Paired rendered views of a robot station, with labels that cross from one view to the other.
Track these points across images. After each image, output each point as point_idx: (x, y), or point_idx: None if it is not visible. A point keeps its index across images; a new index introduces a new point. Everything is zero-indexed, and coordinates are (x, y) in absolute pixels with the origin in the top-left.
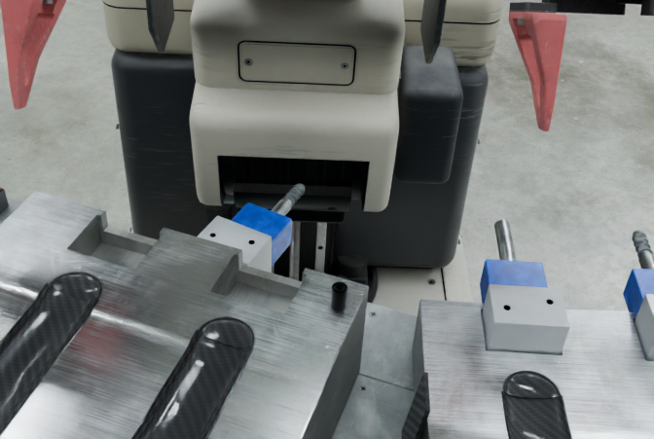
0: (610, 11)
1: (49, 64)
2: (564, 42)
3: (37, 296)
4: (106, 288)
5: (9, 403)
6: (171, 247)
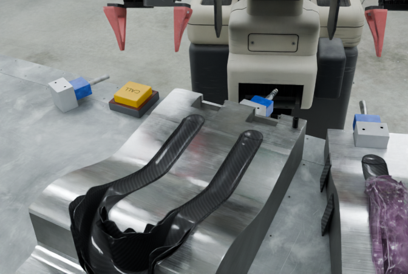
0: (407, 8)
1: (150, 58)
2: (399, 43)
3: (181, 121)
4: (206, 119)
5: (175, 155)
6: (229, 106)
